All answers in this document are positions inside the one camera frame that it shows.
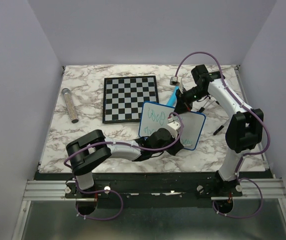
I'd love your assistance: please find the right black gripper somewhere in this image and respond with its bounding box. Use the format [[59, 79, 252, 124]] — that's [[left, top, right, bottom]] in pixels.
[[173, 86, 209, 116]]

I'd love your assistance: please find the blue framed whiteboard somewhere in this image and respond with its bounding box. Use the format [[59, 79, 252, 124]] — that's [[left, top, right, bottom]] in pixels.
[[138, 102, 206, 151]]

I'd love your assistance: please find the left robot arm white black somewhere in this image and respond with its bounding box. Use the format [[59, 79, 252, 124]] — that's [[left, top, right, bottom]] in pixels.
[[64, 128, 184, 198]]

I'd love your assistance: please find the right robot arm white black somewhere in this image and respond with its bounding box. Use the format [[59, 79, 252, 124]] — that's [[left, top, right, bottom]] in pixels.
[[170, 65, 264, 196]]

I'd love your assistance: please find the black whiteboard stand leg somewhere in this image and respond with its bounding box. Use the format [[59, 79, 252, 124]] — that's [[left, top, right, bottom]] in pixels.
[[197, 95, 230, 136]]

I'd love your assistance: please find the light blue cylinder tube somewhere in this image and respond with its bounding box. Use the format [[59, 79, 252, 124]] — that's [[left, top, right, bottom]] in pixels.
[[166, 86, 179, 107]]

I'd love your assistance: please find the black white chessboard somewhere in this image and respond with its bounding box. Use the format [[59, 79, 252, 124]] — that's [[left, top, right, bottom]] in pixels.
[[102, 75, 159, 124]]

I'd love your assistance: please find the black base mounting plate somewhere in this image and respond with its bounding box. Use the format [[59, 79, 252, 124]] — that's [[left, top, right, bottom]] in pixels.
[[34, 172, 242, 221]]

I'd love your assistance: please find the glitter filled clear tube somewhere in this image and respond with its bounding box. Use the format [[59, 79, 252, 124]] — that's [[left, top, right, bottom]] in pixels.
[[61, 88, 79, 124]]

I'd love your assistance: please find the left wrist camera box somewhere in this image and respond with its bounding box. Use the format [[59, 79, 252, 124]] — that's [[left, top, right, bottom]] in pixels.
[[167, 119, 182, 138]]

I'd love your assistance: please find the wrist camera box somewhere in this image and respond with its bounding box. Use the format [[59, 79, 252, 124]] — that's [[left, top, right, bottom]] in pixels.
[[167, 119, 182, 138], [170, 76, 185, 93]]

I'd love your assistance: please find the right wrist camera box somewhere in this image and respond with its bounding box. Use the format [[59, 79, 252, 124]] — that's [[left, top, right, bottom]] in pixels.
[[170, 76, 185, 93]]

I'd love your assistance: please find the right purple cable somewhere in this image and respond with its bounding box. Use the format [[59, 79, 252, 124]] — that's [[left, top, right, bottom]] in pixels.
[[175, 51, 271, 219]]

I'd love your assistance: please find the aluminium rail frame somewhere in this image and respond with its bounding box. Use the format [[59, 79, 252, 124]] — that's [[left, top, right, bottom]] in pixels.
[[10, 64, 286, 240]]

